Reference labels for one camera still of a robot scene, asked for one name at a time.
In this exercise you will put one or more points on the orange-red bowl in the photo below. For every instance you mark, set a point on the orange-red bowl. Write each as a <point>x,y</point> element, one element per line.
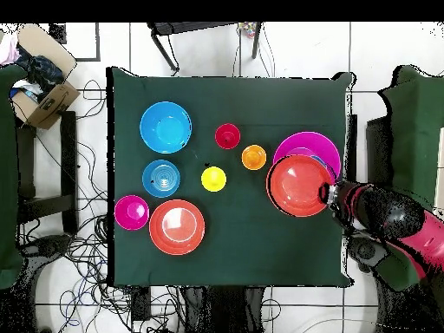
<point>177,227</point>
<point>295,187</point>

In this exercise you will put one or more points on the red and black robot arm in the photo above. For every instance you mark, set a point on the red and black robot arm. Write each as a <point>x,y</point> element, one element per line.
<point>392,211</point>

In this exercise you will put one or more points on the large pink bowl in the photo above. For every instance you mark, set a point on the large pink bowl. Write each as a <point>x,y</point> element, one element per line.
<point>312,144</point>

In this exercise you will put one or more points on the green cloth covered table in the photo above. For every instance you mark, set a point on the green cloth covered table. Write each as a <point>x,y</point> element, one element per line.
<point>416,121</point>
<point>8,173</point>

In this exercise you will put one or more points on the orange cup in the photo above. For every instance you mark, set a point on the orange cup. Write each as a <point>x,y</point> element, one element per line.
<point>254,157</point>

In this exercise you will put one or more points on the dark green tablecloth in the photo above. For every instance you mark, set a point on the dark green tablecloth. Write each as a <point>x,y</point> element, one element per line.
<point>242,242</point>

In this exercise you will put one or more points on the yellow cup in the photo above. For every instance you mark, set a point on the yellow cup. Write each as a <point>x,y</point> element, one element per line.
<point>213,179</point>

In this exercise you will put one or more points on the red cup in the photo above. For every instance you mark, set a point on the red cup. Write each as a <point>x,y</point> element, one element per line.
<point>227,136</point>

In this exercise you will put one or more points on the small blue bowl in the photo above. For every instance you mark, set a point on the small blue bowl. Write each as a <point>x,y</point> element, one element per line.
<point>161,178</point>

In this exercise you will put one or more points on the large blue bowl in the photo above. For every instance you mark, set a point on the large blue bowl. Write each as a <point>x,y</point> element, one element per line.
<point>165,127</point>

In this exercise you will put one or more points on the colourful small objects pile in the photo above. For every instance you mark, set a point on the colourful small objects pile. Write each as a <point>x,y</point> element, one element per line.
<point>248,29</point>

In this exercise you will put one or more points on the small magenta bowl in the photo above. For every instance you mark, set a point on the small magenta bowl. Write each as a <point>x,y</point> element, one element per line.
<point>131,212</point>

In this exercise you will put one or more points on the black rectangular box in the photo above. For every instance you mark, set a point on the black rectangular box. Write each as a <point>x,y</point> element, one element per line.
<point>140,305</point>

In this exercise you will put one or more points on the cardboard box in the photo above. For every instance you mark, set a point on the cardboard box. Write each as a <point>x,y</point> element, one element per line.
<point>52,104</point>

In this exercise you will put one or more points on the dark blue cloth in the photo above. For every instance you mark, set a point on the dark blue cloth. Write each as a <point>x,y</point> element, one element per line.
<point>41,73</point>

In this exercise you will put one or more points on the black pedestal leg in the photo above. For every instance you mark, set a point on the black pedestal leg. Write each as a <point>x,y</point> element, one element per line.
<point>52,244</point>
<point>366,251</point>

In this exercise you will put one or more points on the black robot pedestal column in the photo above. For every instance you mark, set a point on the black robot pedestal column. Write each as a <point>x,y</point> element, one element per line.
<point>222,308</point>

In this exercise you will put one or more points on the black stool frame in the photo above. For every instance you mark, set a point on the black stool frame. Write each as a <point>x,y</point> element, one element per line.
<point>163,28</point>

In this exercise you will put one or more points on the black bench frame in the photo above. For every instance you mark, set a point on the black bench frame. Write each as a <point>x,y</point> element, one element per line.
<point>68,156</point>

